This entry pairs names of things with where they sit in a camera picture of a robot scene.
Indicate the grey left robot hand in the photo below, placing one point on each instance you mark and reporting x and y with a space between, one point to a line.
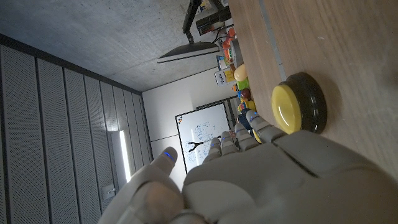
267 180

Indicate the yellow toy banana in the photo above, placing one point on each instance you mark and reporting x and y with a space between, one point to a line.
256 136

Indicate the dark blue mug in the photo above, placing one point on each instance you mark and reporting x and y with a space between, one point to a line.
244 119

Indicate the colourful stacking cups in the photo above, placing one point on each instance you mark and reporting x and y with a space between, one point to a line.
245 105

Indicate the yellow push button black base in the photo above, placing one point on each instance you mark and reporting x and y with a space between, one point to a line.
298 102

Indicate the dark red toy ball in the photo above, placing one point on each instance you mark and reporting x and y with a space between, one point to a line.
245 93

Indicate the green toy block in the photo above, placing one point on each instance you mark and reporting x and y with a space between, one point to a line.
243 84

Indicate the pale yellow toy pear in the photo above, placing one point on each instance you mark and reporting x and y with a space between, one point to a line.
240 72

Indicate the white yellow carton box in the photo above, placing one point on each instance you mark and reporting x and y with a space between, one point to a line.
224 77

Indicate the orange toy pieces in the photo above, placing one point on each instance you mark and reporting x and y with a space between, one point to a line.
229 43

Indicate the long ceiling light strip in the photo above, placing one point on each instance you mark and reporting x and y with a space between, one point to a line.
125 155

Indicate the black computer monitor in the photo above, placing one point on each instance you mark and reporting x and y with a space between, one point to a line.
189 51

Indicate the whiteboard with black frame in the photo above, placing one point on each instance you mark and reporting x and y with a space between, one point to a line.
202 133

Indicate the white wall switch plate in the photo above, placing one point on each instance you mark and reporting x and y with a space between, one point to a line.
109 191

